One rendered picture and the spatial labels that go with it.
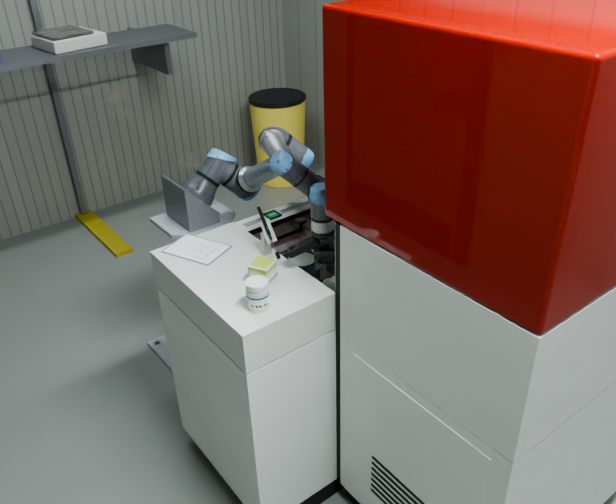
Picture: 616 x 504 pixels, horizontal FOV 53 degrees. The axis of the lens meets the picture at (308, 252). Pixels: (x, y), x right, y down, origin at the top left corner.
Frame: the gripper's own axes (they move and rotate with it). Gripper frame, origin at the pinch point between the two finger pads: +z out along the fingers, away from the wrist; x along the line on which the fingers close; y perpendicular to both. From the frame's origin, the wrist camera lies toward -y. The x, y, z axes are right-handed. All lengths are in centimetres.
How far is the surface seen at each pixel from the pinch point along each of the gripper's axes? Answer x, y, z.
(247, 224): 33.7, -26.8, -4.3
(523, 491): -65, 55, 27
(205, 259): 6.4, -38.8, -5.5
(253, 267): -9.4, -20.2, -11.9
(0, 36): 218, -194, -41
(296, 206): 48.3, -8.1, -4.3
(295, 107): 274, -16, 26
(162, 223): 62, -68, 9
